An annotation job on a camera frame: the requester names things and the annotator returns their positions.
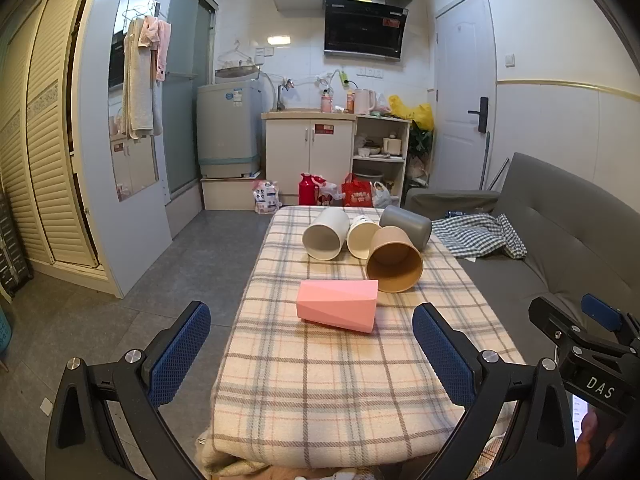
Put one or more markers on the wall mirror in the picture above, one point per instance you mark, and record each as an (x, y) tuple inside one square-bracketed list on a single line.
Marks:
[(135, 165)]

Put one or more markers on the white electric kettle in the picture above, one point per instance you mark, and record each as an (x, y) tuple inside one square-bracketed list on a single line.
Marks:
[(364, 101)]

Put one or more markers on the white light switch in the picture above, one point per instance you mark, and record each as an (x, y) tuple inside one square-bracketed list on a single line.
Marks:
[(509, 59)]

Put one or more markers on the pink faceted cup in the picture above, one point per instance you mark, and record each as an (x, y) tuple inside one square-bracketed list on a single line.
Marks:
[(336, 306)]

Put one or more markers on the red shopping bag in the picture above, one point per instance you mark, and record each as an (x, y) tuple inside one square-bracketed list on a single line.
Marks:
[(357, 192)]

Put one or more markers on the frosted glass door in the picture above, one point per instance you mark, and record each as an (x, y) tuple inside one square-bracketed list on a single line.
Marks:
[(185, 110)]

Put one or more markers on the white plastic bag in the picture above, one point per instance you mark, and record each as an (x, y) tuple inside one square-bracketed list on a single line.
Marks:
[(384, 196)]

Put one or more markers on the louvered wardrobe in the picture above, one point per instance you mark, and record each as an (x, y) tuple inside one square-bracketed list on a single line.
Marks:
[(40, 135)]

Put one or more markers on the metal faucet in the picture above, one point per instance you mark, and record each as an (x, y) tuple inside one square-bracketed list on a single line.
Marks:
[(282, 95)]

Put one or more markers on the small cream cup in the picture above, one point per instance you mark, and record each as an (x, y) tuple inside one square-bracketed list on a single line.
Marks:
[(361, 240)]

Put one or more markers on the wash basin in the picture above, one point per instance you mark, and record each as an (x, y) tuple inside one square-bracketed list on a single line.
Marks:
[(235, 75)]

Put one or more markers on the wall outlet strip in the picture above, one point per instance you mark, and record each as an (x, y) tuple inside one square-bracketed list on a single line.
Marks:
[(370, 72)]

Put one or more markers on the white detergent pouch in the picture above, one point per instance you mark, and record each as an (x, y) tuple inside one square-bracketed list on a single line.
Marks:
[(266, 197)]

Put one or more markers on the yellow plastic bag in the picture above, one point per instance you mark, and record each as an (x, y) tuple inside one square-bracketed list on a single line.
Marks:
[(417, 112)]

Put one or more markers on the plaid tablecloth table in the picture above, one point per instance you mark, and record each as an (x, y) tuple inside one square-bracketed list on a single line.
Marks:
[(300, 365)]

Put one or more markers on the white open shelf unit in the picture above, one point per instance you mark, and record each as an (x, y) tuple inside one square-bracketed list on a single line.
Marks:
[(380, 165)]

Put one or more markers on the grey washing machine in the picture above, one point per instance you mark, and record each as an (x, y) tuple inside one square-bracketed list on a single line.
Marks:
[(227, 125)]

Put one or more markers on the dark crate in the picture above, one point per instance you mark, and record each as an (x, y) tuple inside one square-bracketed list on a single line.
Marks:
[(12, 255)]

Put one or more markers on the black range hood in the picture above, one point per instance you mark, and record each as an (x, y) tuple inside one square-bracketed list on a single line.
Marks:
[(362, 27)]

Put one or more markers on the white door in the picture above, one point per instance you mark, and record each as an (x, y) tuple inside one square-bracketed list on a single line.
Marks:
[(462, 60)]

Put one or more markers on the white sink cabinet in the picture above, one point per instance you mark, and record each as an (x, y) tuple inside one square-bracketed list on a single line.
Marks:
[(305, 160)]

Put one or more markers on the grey sofa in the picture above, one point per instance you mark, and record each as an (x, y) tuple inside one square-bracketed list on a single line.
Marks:
[(550, 240)]

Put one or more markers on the beige towel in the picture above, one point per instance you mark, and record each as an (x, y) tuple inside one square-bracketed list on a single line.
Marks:
[(136, 85)]

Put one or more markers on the mop poles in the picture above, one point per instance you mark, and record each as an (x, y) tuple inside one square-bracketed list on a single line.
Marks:
[(484, 160)]

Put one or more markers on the blue checked cloth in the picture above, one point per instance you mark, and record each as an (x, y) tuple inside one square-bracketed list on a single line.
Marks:
[(475, 240)]

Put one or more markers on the pink towel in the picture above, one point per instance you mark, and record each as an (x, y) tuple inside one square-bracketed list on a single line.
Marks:
[(161, 50)]

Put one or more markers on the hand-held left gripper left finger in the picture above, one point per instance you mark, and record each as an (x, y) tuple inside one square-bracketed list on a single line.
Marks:
[(184, 347)]

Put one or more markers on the white platform box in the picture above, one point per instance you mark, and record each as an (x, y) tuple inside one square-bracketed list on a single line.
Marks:
[(227, 192)]

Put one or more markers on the brown cup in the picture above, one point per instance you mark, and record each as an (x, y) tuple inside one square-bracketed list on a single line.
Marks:
[(395, 265)]

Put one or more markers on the grey cup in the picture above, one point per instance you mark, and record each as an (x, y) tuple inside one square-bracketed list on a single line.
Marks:
[(407, 224)]

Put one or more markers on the large white cup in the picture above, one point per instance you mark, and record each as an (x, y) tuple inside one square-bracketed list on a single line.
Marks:
[(326, 235)]

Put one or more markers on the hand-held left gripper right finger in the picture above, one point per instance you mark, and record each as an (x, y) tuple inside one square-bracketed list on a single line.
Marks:
[(442, 355)]

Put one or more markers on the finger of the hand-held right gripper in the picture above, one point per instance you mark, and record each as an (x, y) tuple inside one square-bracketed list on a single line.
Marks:
[(602, 311), (552, 317)]

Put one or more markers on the pink bottle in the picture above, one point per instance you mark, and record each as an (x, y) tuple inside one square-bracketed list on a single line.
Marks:
[(326, 102)]

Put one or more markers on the person's right hand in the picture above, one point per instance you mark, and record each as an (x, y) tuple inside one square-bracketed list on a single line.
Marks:
[(595, 440)]

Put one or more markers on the red thermos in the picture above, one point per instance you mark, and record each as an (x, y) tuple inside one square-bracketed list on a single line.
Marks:
[(307, 190)]

